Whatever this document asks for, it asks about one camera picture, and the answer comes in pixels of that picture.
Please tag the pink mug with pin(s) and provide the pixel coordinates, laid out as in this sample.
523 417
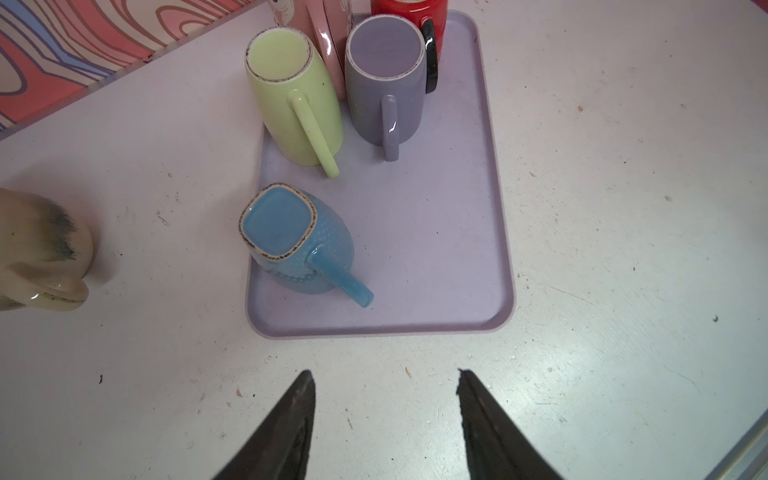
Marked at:
327 23

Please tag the light green mug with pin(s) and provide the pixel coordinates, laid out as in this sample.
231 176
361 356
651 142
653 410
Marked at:
296 97

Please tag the lilac plastic tray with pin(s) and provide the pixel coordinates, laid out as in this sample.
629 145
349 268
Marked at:
428 229

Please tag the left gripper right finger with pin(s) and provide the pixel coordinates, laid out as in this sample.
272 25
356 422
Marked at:
495 447

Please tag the red mug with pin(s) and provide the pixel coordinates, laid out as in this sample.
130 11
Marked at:
430 17

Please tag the beige speckled mug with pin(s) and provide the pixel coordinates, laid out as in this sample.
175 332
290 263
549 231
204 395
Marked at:
45 253

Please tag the blue textured mug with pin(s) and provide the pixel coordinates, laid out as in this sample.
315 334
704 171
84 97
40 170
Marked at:
301 243

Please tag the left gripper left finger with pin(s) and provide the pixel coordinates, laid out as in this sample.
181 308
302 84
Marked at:
280 446

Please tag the purple grey mug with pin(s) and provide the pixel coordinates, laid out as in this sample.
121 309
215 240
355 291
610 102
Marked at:
386 76

